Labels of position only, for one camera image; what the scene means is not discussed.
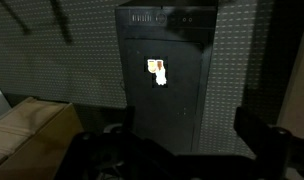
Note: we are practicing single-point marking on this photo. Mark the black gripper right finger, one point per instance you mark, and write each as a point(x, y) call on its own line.
point(278, 153)

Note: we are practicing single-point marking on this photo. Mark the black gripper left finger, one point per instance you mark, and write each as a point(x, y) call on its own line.
point(118, 156)

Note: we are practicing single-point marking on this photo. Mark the wooden drawer with colourful clothes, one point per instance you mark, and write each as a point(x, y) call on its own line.
point(28, 133)

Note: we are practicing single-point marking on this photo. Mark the black computer tower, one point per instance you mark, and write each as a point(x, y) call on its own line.
point(165, 100)

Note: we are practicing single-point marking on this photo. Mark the white torn sticker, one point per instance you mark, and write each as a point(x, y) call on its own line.
point(157, 70)

